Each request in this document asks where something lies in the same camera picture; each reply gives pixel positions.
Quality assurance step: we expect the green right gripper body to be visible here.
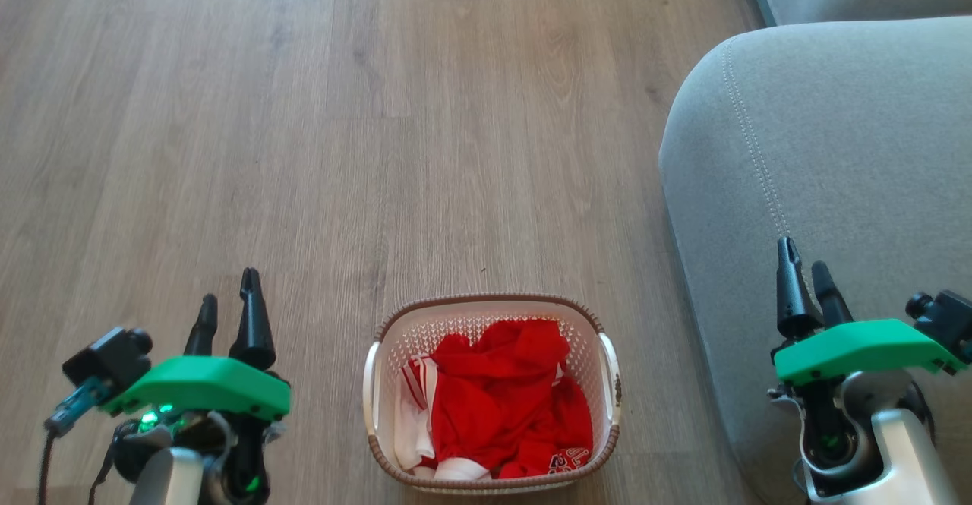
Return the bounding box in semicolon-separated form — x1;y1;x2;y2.
768;319;967;494

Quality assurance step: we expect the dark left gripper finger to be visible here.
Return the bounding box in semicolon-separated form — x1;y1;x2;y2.
229;267;276;371
185;294;219;358

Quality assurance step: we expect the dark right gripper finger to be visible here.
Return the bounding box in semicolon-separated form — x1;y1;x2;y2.
776;237;822;340
811;260;854;329

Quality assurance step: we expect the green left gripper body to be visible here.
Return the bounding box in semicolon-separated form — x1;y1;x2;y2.
103;355;292;505

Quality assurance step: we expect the white plastic laundry basket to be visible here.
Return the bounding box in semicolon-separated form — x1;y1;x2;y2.
362;293;622;495

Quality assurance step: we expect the grey fabric sofa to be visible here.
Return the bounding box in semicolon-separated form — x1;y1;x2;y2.
659;0;972;505

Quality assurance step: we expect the white garment with red stripes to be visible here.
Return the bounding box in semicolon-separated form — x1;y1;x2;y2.
393;355;491;481

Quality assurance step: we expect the black cable with blue plug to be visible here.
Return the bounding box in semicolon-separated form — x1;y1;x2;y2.
36;376;115;505

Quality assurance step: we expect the thin black cable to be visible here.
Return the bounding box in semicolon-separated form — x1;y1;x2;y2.
88;437;122;505

